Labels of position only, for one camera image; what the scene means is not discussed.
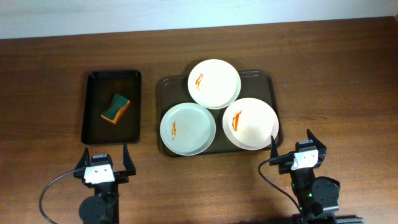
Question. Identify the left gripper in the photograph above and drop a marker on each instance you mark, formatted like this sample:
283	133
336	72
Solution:
121	177

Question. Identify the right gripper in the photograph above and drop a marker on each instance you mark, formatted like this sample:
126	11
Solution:
283	167

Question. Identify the white plate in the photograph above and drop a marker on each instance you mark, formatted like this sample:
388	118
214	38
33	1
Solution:
250	123
187	129
214	84

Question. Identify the green and orange sponge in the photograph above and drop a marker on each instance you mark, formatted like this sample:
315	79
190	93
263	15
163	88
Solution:
116	109

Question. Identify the white plate top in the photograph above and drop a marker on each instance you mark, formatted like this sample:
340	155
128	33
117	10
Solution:
214	84

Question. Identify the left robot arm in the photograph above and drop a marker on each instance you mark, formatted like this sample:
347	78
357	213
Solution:
103	206

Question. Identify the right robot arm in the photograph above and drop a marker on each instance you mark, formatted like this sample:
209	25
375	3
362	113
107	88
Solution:
317	197

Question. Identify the small black tray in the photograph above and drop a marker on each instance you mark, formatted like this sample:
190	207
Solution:
101	88

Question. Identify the large brown tray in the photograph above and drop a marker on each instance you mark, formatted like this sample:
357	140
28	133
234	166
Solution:
173	90

